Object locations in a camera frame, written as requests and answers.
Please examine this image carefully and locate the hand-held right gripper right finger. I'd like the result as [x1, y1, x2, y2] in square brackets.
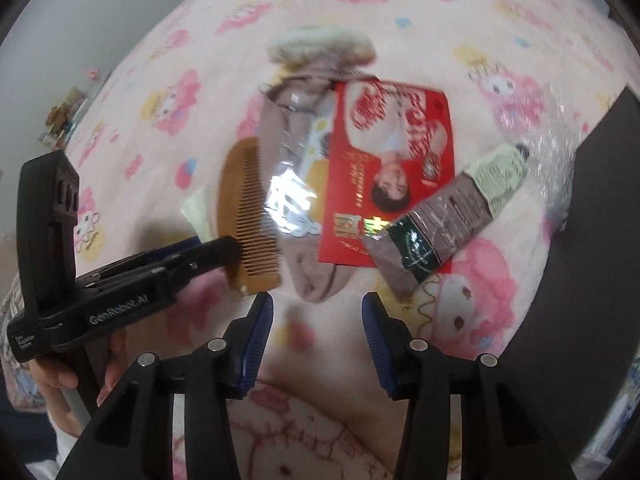
[361, 291, 586, 480]

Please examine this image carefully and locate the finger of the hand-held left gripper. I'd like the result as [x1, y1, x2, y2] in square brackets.
[164, 237, 242, 292]
[95, 236, 206, 282]

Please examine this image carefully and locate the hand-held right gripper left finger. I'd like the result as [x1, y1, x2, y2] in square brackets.
[55, 291, 275, 480]

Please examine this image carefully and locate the wooden comb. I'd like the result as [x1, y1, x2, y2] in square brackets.
[216, 136, 283, 295]

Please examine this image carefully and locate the beige fabric pouch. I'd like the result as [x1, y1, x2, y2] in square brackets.
[257, 67, 353, 303]

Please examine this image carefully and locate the plastic-wrapped hand cream tube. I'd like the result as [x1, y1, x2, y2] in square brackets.
[362, 142, 532, 297]

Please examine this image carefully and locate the person's left hand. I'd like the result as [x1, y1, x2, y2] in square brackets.
[30, 332, 128, 431]

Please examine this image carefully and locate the shiny floral plastic packet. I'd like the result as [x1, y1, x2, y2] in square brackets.
[270, 105, 336, 238]

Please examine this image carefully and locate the red printed packet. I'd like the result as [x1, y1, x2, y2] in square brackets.
[318, 80, 453, 266]

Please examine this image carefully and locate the white fluffy hair clip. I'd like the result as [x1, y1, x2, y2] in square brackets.
[267, 27, 376, 66]

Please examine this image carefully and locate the black box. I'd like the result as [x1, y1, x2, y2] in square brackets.
[522, 85, 640, 381]

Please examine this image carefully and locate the clear crinkled plastic bag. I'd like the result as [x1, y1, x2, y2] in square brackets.
[500, 85, 591, 231]

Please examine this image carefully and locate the pink printed blanket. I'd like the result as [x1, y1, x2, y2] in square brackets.
[50, 0, 633, 480]

